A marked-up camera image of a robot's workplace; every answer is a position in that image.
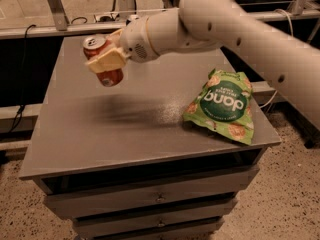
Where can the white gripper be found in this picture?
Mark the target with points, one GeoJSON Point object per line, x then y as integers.
{"type": "Point", "coordinates": [136, 41]}

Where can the orange coke can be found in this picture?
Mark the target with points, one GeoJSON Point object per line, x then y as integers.
{"type": "Point", "coordinates": [103, 59]}

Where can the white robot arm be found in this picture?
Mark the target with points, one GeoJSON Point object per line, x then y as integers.
{"type": "Point", "coordinates": [291, 66]}

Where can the blue pepsi can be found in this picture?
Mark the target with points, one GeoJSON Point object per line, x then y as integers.
{"type": "Point", "coordinates": [131, 18]}

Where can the white floor power outlet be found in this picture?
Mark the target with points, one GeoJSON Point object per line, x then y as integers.
{"type": "Point", "coordinates": [107, 17]}

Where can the grey drawer cabinet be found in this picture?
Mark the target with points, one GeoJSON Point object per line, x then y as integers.
{"type": "Point", "coordinates": [121, 164]}

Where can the green snack bag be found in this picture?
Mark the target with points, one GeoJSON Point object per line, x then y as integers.
{"type": "Point", "coordinates": [223, 106]}

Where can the metal railing frame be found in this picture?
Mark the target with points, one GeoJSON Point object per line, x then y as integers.
{"type": "Point", "coordinates": [58, 23]}

